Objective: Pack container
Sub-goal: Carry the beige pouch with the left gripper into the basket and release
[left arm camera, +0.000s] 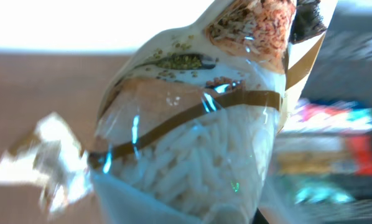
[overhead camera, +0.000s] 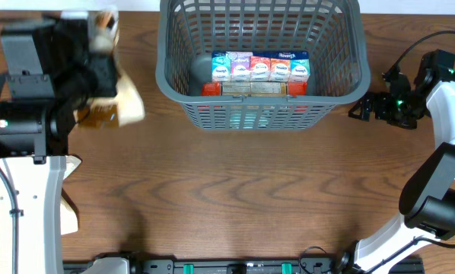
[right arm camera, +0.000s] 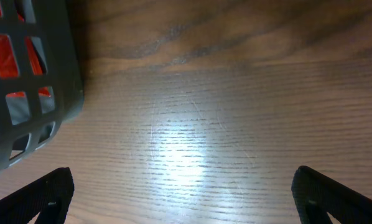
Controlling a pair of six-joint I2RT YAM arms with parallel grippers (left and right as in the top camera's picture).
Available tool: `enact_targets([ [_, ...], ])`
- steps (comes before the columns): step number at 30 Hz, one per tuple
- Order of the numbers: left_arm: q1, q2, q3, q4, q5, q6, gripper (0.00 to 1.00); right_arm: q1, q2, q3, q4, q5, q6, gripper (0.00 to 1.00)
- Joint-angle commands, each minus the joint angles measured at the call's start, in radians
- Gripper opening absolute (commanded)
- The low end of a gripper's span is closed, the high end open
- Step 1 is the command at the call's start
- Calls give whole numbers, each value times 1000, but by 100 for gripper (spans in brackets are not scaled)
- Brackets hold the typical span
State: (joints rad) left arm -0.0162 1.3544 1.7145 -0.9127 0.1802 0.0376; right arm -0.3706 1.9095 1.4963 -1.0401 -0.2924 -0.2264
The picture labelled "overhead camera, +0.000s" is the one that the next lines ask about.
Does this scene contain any beige snack pouch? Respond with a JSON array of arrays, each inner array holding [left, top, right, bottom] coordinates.
[[75, 9, 146, 129]]

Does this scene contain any teal wipes packet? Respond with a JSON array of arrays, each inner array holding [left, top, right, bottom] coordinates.
[[229, 109, 273, 129]]

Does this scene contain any orange spaghetti package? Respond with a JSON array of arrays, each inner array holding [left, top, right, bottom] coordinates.
[[201, 82, 307, 97]]

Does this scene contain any Kleenex tissue multipack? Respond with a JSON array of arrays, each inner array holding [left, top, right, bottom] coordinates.
[[212, 51, 310, 82]]

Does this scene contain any white resealable pouch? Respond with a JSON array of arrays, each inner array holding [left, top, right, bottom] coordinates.
[[60, 155, 82, 235]]

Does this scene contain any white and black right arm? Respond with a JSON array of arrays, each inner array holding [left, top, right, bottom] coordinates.
[[336, 49, 455, 273]]

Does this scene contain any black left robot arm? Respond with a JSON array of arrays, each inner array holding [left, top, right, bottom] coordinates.
[[0, 11, 145, 273]]

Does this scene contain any grey plastic laundry basket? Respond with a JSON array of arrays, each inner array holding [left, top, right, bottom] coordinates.
[[156, 0, 371, 130]]

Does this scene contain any black mounting rail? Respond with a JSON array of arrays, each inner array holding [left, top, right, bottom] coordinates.
[[63, 256, 425, 274]]

